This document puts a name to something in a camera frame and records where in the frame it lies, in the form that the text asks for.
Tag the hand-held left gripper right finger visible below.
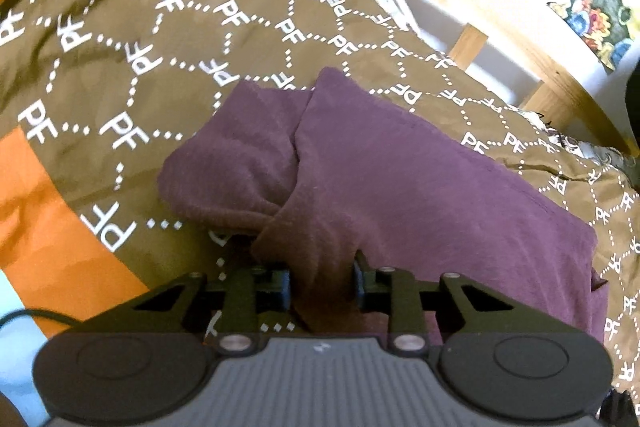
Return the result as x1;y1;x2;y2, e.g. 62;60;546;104
352;252;518;354

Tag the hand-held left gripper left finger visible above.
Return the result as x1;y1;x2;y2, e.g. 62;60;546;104
131;264;294;354

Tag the purple garment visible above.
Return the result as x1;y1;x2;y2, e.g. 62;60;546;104
156;67;609;344

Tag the brown orange blue patterned bedsheet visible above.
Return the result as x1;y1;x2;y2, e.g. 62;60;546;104
0;0;640;427

